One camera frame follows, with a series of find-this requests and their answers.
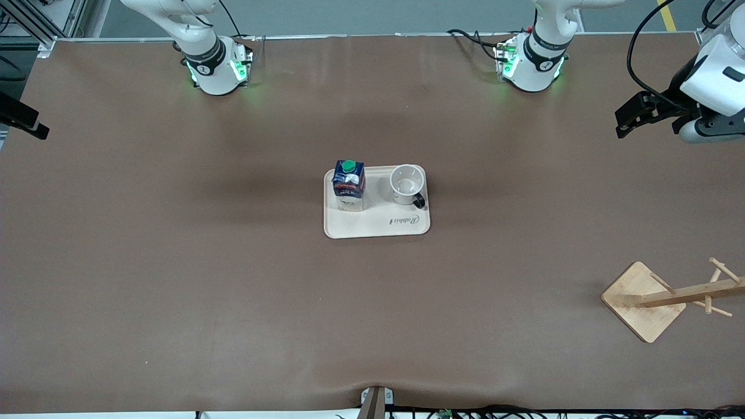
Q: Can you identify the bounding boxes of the brown table mat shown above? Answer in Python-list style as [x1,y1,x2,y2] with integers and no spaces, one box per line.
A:
[0,34,745,415]

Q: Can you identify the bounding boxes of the white smiley cup black handle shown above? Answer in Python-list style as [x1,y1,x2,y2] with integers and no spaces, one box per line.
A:
[389,164,427,210]

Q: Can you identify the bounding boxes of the black right arm base cable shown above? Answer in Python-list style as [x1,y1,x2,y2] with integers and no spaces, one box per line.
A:
[217,0,266,56]

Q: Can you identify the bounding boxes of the camera stand post with clamp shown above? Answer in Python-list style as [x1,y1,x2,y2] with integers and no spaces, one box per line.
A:
[360,385,395,419]

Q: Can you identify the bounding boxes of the blue milk carton green cap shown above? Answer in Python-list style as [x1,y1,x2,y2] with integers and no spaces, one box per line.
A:
[332,159,367,212]

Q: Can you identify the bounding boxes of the aluminium frame with black struts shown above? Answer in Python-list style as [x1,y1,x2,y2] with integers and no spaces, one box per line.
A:
[0,0,88,56]

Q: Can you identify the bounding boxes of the black hanging cable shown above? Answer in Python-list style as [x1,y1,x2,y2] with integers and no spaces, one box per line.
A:
[701,0,729,30]

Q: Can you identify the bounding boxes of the wooden cup rack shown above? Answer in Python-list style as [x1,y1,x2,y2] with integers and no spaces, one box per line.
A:
[601,257,745,344]

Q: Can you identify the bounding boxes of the black left arm base cables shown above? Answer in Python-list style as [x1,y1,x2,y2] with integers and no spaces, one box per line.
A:
[447,28,502,62]

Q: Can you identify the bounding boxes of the beige plastic tray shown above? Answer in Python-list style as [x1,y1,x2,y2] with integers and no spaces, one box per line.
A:
[324,165,431,240]

